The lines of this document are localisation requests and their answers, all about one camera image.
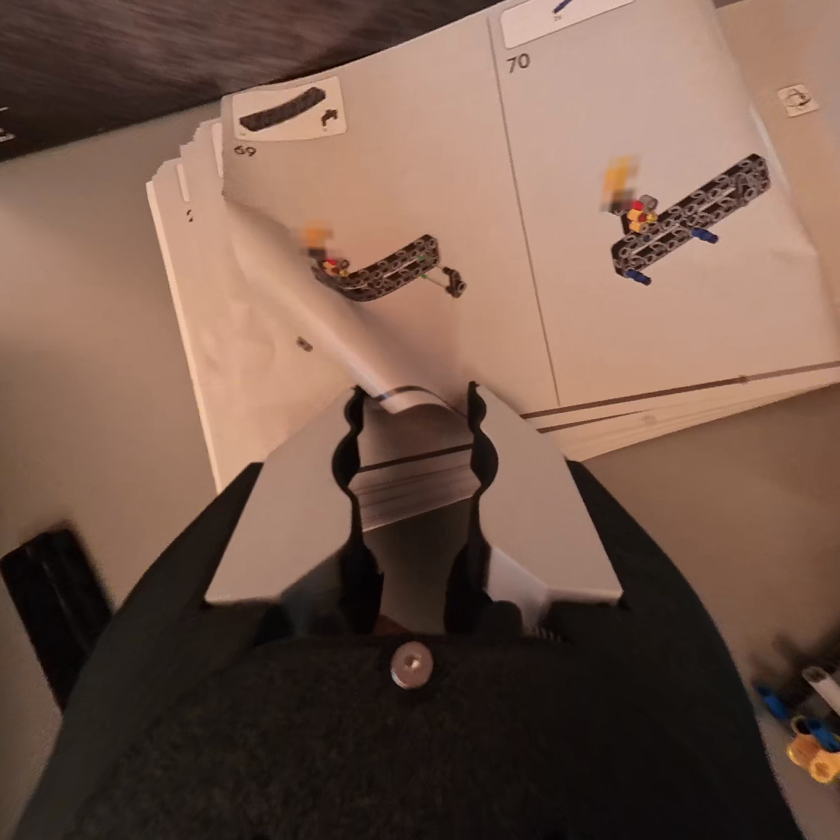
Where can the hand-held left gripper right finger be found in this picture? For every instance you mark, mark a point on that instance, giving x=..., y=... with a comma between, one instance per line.
x=544, y=525

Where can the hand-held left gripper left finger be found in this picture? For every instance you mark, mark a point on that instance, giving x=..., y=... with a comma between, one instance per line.
x=289, y=518

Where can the lego instruction booklet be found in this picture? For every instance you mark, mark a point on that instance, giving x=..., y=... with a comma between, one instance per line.
x=623, y=295

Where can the lego car chassis model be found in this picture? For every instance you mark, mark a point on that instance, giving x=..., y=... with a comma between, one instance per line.
x=814, y=754

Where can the black rectangular object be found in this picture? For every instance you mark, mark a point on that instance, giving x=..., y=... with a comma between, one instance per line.
x=52, y=617

